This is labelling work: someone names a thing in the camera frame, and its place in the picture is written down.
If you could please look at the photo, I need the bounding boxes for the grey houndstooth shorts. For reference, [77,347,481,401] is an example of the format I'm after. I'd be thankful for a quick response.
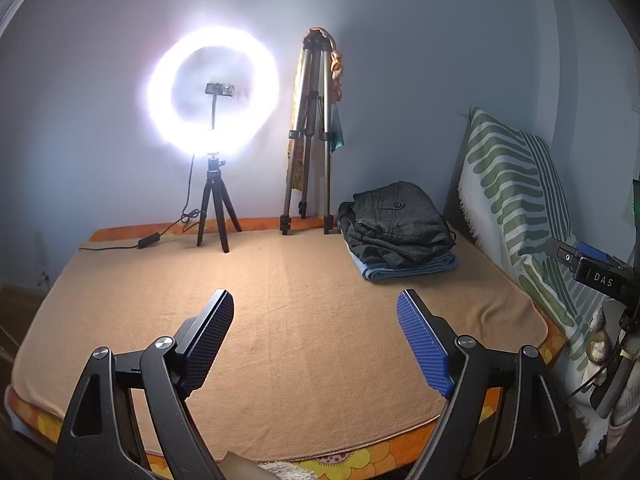
[337,181,454,263]

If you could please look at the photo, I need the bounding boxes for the phone on ring light mount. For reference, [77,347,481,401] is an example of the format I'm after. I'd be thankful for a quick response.
[205,82,235,96]

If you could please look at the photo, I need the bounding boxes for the black power cable with switch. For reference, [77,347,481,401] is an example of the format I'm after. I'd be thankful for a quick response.
[78,154,202,252]

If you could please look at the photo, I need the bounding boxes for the folded blue jeans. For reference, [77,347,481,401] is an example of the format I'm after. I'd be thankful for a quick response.
[347,246,459,283]

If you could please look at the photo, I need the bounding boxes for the small black tripod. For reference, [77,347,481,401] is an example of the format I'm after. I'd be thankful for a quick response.
[196,154,242,254]

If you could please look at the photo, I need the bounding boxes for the bright ring light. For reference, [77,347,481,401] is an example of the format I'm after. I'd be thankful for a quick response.
[144,23,280,159]

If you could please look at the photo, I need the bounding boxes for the orange floral mattress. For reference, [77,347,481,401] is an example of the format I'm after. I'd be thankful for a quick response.
[4,214,569,480]

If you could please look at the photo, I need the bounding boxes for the green striped white cushion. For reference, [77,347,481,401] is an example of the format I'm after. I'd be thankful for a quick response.
[458,106,639,464]

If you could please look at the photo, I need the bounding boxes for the tall silver tripod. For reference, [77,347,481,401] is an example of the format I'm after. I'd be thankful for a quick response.
[279,36,335,235]

